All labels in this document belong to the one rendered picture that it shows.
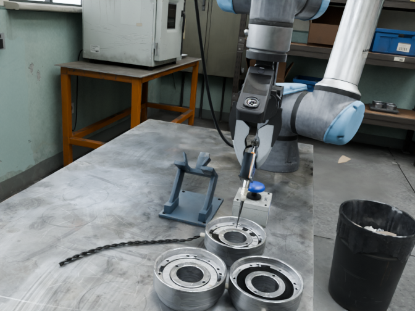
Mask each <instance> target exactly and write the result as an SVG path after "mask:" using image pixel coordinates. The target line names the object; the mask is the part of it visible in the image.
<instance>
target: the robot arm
mask: <svg viewBox="0 0 415 311"><path fill-rule="evenodd" d="M384 1H385V0H347V2H346V6H345V10H344V12H343V16H342V19H341V22H340V26H339V28H338V32H337V35H336V38H335V42H334V45H333V48H332V52H331V55H330V59H329V62H328V64H327V68H326V71H325V75H324V78H323V80H322V81H320V82H318V83H316V84H315V87H314V90H313V92H309V91H306V90H308V89H307V85H305V84H301V83H276V79H277V71H278V66H279V62H286V60H287V54H286V52H288V51H289V50H290V43H291V36H292V31H293V29H292V28H293V22H294V19H300V20H303V21H307V20H314V19H316V18H318V17H320V16H321V15H322V14H323V13H324V12H325V11H326V10H327V8H328V6H329V2H330V0H217V3H218V5H219V7H220V8H221V9H222V10H223V11H225V12H232V13H234V14H249V23H252V24H249V27H248V28H249V30H247V29H246V30H245V35H248V37H247V42H246V47H247V48H249V49H247V50H246V58H249V59H254V60H256V64H255V66H254V67H252V66H250V67H249V69H248V72H247V74H246V78H245V81H244V84H243V85H242V86H241V91H240V92H238V93H237V94H238V95H239V98H238V101H233V107H232V110H231V112H230V116H229V127H230V132H231V136H232V140H233V146H234V149H235V153H236V156H237V159H238V161H239V163H240V165H241V166H242V163H243V156H244V154H245V149H246V147H247V142H246V138H247V136H248V135H249V133H250V131H251V125H250V124H249V123H248V122H254V123H257V124H258V127H257V132H256V136H255V138H257V139H258V141H259V147H257V148H256V157H257V158H256V161H255V166H256V169H261V170H265V171H268V172H277V173H288V172H294V171H296V170H297V169H299V166H300V154H299V149H298V135H301V136H305V137H308V138H312V139H316V140H319V141H323V142H325V143H331V144H336V145H344V144H346V143H348V142H349V141H350V140H351V139H352V138H353V136H354V135H355V134H356V132H357V130H358V128H359V126H360V124H361V122H362V120H363V117H364V111H365V106H364V104H363V103H362V102H361V101H360V98H361V93H360V92H359V90H358V83H359V80H360V78H361V74H362V71H363V68H364V64H365V62H366V58H367V55H368V52H369V48H370V46H371V43H372V39H373V36H374V33H375V29H376V27H377V23H378V21H379V17H380V13H381V11H382V8H383V5H384ZM256 24H258V25H256ZM287 27H289V28H287Z"/></svg>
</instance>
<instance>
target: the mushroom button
mask: <svg viewBox="0 0 415 311"><path fill-rule="evenodd" d="M253 182H254V183H250V185H249V189H248V191H250V192H251V195H252V196H257V193H262V192H264V190H265V186H264V185H263V184H262V183H260V182H258V181H253Z"/></svg>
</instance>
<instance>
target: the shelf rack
mask: <svg viewBox="0 0 415 311"><path fill-rule="evenodd" d="M346 2H347V0H330V2H329V5H333V6H346ZM382 10H395V11H403V12H415V0H385V1H384V5H383V8H382ZM246 18H247V14H241V19H240V29H239V35H238V45H237V55H236V61H235V71H234V78H233V88H232V100H231V106H230V112H231V110H232V107H233V101H238V98H239V95H238V94H237V93H238V84H239V78H240V75H241V58H242V53H243V50H244V49H246V50H247V49H249V48H247V47H246V42H247V38H245V28H246V29H248V26H247V27H246ZM331 52H332V48H323V47H317V46H307V43H296V42H291V43H290V50H289V51H288V52H286V54H287V55H293V56H302V57H312V58H318V59H328V60H329V59H330V55H331ZM365 64H371V65H381V66H387V67H398V68H408V69H415V57H407V56H396V55H390V54H379V53H373V52H370V51H369V52H368V55H367V58H366V62H365ZM364 106H365V111H364V117H363V120H362V123H366V124H371V125H380V126H388V127H393V128H401V129H406V130H408V132H407V135H406V139H405V143H404V146H403V150H402V151H403V153H405V154H410V153H409V147H410V145H412V147H413V148H414V149H415V143H414V142H413V141H412V138H413V134H414V131H415V106H414V108H413V109H412V110H408V109H400V108H397V109H398V111H399V113H397V114H390V113H385V112H378V111H373V110H371V108H369V105H368V104H364Z"/></svg>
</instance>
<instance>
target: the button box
mask: <svg viewBox="0 0 415 311"><path fill-rule="evenodd" d="M241 190H242V188H239V190H238V192H237V195H236V196H235V198H234V200H233V208H232V216H235V217H238V213H239V209H240V202H241V201H240V198H241ZM271 199H272V193H266V192H262V193H257V196H252V195H251V192H250V191H248V194H247V197H246V199H245V202H244V204H243V208H242V210H241V214H240V217H242V218H247V219H249V220H252V221H254V222H256V223H257V224H259V225H261V226H262V227H263V228H265V227H266V224H267V219H268V216H269V211H270V203H271Z"/></svg>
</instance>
